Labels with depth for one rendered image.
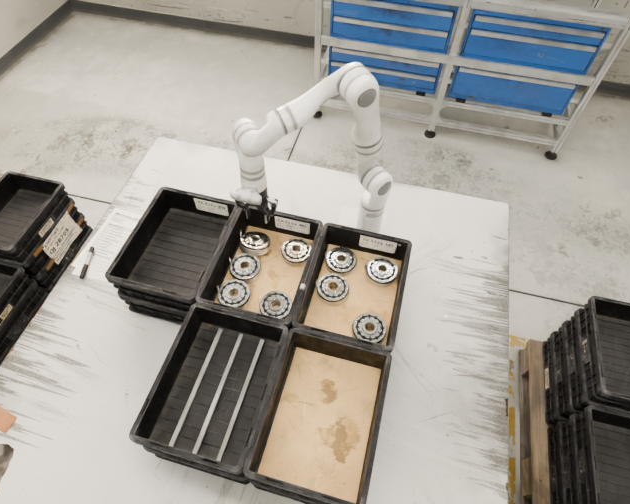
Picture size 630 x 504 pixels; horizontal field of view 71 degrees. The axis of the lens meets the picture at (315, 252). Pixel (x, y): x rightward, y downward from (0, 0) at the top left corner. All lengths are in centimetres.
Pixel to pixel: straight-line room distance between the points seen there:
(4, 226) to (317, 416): 172
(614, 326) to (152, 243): 181
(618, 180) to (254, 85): 266
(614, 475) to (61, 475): 181
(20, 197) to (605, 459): 270
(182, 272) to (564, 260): 216
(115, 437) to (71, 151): 234
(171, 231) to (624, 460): 182
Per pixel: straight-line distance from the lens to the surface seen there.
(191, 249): 160
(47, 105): 397
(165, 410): 137
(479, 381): 157
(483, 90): 314
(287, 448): 129
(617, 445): 208
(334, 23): 302
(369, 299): 145
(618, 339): 213
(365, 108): 122
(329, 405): 131
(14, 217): 247
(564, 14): 293
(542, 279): 278
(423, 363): 154
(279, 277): 148
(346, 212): 182
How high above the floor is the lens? 209
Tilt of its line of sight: 55 degrees down
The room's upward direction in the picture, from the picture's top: 2 degrees clockwise
